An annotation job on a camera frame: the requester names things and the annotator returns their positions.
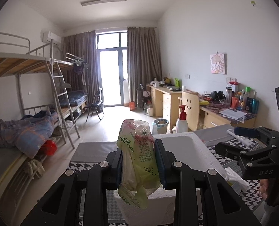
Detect green plastic tissue pack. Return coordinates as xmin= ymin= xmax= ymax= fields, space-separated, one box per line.
xmin=117 ymin=119 xmax=160 ymax=209

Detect person's right hand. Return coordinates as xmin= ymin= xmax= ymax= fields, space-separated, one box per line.
xmin=259 ymin=179 xmax=274 ymax=202

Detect white remote control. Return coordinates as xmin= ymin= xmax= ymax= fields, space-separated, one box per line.
xmin=226 ymin=129 xmax=254 ymax=147

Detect white tissue sheet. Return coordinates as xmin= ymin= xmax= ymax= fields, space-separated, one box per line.
xmin=224 ymin=167 xmax=249 ymax=192

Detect teal bottle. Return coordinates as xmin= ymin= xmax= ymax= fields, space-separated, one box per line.
xmin=251 ymin=98 xmax=260 ymax=114

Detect white papers on desk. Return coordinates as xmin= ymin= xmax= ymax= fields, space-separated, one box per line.
xmin=219 ymin=108 xmax=246 ymax=123

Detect white styrofoam box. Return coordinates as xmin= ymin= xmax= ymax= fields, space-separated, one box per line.
xmin=113 ymin=132 xmax=228 ymax=225

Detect houndstooth table mat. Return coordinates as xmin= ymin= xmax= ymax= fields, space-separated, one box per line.
xmin=68 ymin=133 xmax=264 ymax=225

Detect black headphones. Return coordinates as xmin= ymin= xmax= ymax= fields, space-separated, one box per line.
xmin=210 ymin=91 xmax=225 ymax=101

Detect red plastic bag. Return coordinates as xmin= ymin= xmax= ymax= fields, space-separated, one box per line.
xmin=39 ymin=140 xmax=57 ymax=156

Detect white pump bottle red cap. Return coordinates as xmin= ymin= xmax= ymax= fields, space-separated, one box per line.
xmin=176 ymin=105 xmax=189 ymax=133

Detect wooden smiley face chair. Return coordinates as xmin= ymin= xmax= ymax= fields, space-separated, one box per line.
xmin=182 ymin=92 xmax=200 ymax=131

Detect metal bunk bed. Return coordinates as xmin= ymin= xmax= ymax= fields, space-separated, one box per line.
xmin=0 ymin=32 xmax=81 ymax=224

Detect blue patterned quilt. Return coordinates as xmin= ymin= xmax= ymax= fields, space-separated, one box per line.
xmin=0 ymin=110 xmax=58 ymax=158

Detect white trash bin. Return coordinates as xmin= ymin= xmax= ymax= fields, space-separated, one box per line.
xmin=152 ymin=118 xmax=169 ymax=135

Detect wooden desk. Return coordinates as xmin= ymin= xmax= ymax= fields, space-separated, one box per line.
xmin=146 ymin=84 xmax=257 ymax=133

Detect black folding chair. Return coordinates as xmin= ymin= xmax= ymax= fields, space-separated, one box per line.
xmin=84 ymin=88 xmax=105 ymax=121

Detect orange bucket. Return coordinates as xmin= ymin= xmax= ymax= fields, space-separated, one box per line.
xmin=129 ymin=101 xmax=135 ymax=111

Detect right grey curtain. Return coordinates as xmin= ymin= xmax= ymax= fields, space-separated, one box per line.
xmin=127 ymin=27 xmax=162 ymax=102

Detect grey curtain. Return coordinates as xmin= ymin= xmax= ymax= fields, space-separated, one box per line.
xmin=63 ymin=31 xmax=101 ymax=102
xmin=127 ymin=27 xmax=162 ymax=102

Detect left grey curtain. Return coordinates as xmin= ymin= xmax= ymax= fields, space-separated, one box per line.
xmin=63 ymin=31 xmax=101 ymax=102

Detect white air conditioner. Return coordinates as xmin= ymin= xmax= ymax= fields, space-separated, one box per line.
xmin=42 ymin=31 xmax=62 ymax=45

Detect ceiling light tube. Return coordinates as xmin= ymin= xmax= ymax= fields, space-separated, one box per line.
xmin=80 ymin=0 xmax=127 ymax=7

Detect anime wall picture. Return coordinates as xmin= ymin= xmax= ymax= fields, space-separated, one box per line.
xmin=210 ymin=53 xmax=225 ymax=75

